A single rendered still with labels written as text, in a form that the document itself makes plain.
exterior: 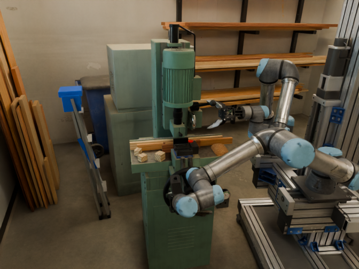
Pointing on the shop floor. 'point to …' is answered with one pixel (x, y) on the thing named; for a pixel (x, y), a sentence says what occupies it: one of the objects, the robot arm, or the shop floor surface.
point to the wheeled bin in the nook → (97, 110)
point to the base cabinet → (174, 234)
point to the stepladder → (73, 100)
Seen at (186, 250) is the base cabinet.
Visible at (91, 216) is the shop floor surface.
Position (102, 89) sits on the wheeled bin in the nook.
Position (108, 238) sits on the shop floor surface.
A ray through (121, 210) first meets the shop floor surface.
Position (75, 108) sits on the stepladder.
